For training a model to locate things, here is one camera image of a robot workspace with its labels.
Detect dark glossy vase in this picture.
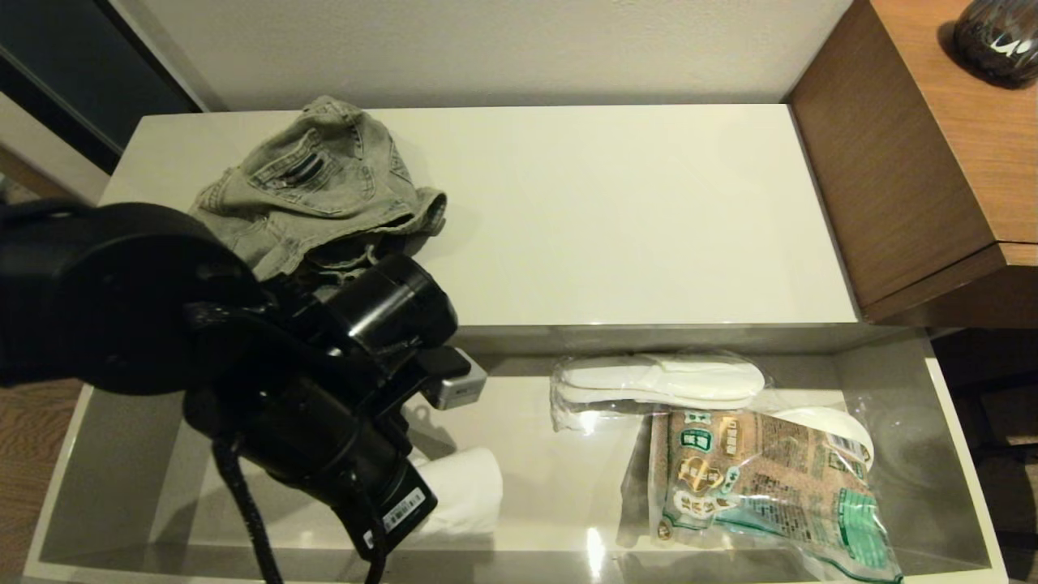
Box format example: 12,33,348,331
952,0,1038,89

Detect brown and green snack bag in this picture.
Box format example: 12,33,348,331
647,407,906,584

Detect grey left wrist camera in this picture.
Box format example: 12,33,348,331
419,346,490,411

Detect dark door panel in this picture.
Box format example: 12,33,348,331
0,0,204,176

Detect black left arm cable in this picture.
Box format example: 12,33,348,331
211,436,388,584

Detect white toilet paper roll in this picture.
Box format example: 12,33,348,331
401,445,504,538

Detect grey denim shorts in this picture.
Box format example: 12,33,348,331
189,95,449,285

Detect grey cabinet drawer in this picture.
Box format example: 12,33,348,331
22,324,1011,584

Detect white slippers in plastic bag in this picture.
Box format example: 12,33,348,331
549,350,768,436

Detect white paper plates pack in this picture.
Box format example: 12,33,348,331
766,405,877,487

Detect brown wooden desk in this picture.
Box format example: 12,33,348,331
787,0,1038,330

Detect grey glossy low cabinet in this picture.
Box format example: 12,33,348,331
97,104,862,355

